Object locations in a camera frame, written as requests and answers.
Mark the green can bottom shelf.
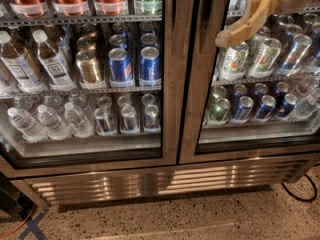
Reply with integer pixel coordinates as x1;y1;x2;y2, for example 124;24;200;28
207;97;230;125

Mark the black power cable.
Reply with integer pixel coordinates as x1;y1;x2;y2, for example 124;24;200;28
280;173;319;204

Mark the front blue Pepsi can right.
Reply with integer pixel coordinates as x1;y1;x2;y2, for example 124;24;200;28
139;46;162;86

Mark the small silver can middle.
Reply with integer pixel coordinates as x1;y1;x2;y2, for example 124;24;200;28
121;105;139;133

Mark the blue can bottom right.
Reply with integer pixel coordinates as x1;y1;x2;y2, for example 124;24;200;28
253;95;276;121

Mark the water bottle right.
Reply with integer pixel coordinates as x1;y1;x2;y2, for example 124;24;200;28
64;102;93;138

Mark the front blue Pepsi can left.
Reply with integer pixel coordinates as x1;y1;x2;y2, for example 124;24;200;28
108;48;134;88

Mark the blue tape cross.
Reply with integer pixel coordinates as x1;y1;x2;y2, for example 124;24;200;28
18;208;49;240

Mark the steel fridge door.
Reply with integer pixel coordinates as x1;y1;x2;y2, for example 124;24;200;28
180;0;320;164
0;0;188;178

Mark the silver blue can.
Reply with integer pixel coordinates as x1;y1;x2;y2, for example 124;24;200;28
277;34;312;76

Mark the front gold can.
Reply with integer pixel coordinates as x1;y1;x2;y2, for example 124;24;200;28
76;50;106;90

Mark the white 7Up can right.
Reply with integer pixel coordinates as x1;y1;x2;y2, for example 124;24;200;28
247;38;282;78

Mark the blue pepsi can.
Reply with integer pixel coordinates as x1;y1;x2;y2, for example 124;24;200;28
139;46;162;86
108;48;134;88

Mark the water bottle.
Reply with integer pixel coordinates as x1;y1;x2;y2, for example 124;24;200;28
7;107;47;142
64;102;93;138
37;105;71;140

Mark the white 7up can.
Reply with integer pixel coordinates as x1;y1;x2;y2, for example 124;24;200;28
219;42;249;81
247;38;282;78

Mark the blue can bottom left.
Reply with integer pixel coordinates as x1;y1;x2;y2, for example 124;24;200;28
231;96;254;124

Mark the tea bottle far left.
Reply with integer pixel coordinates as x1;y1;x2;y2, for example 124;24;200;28
0;31;46;94

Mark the small silver can right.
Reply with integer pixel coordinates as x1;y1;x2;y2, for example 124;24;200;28
143;104;160;132

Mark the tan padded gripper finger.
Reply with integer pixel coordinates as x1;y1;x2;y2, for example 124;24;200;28
215;0;279;48

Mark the steel fridge base grille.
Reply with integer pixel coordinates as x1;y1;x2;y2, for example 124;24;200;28
12;152;320;207

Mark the water bottle left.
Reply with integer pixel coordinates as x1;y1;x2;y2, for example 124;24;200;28
7;107;47;142

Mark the small silver can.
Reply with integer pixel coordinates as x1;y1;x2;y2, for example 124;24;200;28
121;105;139;133
143;104;160;132
94;107;116;136

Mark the water bottle middle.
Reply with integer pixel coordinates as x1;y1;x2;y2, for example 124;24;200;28
37;105;71;140

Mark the orange cable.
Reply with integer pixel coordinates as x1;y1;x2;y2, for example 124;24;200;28
0;203;37;238

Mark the small silver can left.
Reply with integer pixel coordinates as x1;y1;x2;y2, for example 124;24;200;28
94;107;116;136

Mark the white 7Up can left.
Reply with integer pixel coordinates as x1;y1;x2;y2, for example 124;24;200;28
219;42;249;81

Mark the tea bottle white cap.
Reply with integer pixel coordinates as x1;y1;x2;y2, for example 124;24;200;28
32;30;76;91

